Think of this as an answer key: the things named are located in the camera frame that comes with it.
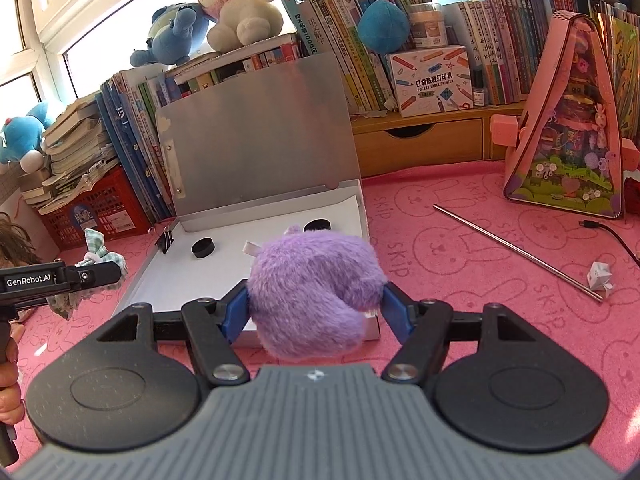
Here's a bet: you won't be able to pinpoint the black round magnet right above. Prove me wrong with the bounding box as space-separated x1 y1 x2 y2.
304 218 332 232

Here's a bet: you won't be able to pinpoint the blue cat plush left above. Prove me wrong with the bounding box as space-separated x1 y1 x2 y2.
1 102 54 174

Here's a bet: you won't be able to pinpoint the purple fluffy plush heart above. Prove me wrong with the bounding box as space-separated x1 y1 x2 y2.
246 226 387 362

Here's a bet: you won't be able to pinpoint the row of upright blue books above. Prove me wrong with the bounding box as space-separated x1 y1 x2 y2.
96 64 175 223

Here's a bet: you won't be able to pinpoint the green checkered cloth bow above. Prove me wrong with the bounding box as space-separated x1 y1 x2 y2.
47 228 128 321

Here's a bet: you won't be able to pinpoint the doll with brown hair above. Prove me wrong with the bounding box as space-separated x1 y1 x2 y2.
0 211 41 269

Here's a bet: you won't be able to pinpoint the black binder clip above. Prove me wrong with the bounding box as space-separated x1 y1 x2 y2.
155 226 174 255

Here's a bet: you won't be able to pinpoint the stack of worn books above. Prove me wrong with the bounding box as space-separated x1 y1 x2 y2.
18 93 118 216

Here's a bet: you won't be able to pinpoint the black round magnet left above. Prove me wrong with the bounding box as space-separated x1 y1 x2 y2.
191 237 216 259

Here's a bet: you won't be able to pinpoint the black cable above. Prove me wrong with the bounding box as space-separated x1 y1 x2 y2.
578 219 640 268

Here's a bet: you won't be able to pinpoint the person's left hand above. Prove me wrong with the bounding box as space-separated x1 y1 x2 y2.
0 323 25 426

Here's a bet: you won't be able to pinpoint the pink white bunny plush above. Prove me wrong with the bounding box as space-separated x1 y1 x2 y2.
198 0 283 53

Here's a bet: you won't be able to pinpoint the row of books on shelf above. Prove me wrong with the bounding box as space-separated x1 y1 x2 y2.
284 0 588 108

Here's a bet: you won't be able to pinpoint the wooden drawer shelf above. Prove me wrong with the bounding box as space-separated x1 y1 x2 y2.
352 103 524 177

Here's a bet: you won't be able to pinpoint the white paper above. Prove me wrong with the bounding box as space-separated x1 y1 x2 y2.
587 261 614 295

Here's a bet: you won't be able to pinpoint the blue elephant plush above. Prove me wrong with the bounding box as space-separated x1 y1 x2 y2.
130 2 212 67

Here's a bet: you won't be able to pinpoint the white pocket printer box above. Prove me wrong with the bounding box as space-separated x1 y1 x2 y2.
388 46 473 118

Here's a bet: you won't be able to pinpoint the silver cardboard box with lid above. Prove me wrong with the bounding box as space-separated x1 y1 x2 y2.
117 54 369 322

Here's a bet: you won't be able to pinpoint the red plastic basket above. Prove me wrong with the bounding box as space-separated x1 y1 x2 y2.
40 167 151 250

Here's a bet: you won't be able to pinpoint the black round magnet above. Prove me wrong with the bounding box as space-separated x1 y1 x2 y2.
304 218 332 232
191 237 216 259

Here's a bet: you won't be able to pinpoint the metal straw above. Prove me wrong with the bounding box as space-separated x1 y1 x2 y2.
433 205 604 304

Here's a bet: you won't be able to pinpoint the pink triangular dollhouse case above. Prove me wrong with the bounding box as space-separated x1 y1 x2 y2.
490 11 639 219

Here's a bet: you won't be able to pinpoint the horizontal books under plush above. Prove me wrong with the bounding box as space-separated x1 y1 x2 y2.
165 32 308 84

